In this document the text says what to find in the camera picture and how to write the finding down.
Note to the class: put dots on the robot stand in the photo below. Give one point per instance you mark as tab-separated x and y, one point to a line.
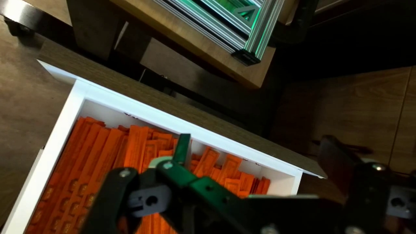
208	48

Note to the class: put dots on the heap of orange flat pieces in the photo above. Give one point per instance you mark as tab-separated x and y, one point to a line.
97	156

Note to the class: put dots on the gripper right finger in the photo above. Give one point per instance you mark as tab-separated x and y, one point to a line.
367	195

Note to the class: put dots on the white drawer with wood front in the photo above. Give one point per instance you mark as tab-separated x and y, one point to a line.
136	107

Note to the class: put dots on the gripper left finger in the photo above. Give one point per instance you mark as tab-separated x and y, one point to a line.
182	182

